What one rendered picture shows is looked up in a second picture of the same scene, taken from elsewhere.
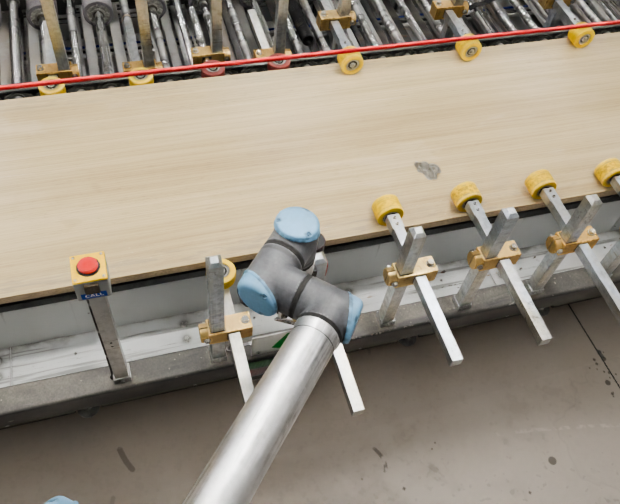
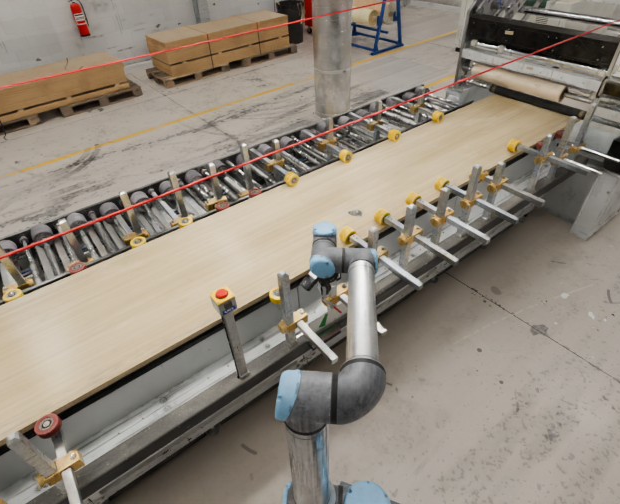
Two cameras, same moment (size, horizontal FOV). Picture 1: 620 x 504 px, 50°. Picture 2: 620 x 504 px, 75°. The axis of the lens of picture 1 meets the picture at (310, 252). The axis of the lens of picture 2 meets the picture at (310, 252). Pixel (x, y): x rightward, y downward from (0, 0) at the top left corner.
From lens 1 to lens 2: 0.48 m
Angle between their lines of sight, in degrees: 15
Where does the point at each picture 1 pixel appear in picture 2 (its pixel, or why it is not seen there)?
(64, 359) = (203, 383)
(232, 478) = (366, 331)
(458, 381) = (411, 330)
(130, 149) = (198, 255)
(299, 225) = (326, 228)
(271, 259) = (321, 246)
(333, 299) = (361, 251)
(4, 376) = (171, 406)
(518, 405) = (447, 330)
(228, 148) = (250, 237)
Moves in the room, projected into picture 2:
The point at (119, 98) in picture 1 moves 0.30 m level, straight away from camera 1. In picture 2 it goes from (179, 235) to (158, 211)
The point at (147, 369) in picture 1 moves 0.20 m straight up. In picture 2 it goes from (256, 365) to (250, 338)
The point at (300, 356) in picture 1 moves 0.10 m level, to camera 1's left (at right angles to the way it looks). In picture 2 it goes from (362, 277) to (332, 283)
